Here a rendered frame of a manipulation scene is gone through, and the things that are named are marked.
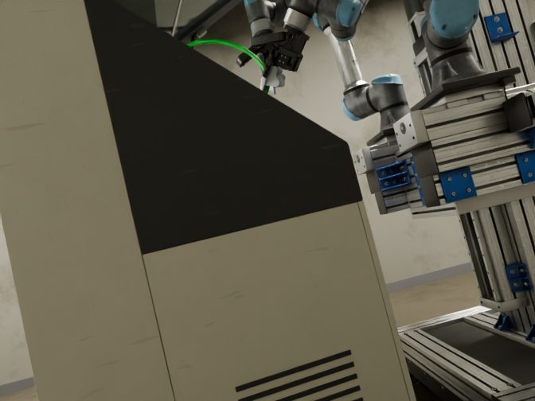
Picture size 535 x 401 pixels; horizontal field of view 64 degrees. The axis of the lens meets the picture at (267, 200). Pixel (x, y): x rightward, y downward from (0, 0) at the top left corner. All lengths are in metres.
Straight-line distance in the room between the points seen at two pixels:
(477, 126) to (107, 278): 1.04
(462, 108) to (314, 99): 2.69
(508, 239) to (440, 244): 2.45
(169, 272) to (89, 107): 0.44
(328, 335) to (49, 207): 0.73
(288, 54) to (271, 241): 0.57
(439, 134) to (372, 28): 3.07
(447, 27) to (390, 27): 3.09
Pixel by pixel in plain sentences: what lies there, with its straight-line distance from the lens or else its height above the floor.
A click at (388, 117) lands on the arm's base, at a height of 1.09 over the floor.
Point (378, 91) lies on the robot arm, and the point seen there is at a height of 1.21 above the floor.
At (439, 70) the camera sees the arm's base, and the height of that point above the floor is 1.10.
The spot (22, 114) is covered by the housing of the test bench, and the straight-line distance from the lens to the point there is 1.16.
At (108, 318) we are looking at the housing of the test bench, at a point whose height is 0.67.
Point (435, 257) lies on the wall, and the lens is 4.03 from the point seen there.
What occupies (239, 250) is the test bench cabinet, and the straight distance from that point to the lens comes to 1.06.
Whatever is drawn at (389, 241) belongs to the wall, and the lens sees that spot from 3.88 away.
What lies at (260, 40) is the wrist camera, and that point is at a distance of 1.38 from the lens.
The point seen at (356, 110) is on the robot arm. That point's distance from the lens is 1.89.
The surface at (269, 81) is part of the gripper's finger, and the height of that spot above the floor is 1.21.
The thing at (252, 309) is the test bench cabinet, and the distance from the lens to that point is 1.08.
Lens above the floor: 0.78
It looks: 4 degrees up
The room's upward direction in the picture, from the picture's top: 14 degrees counter-clockwise
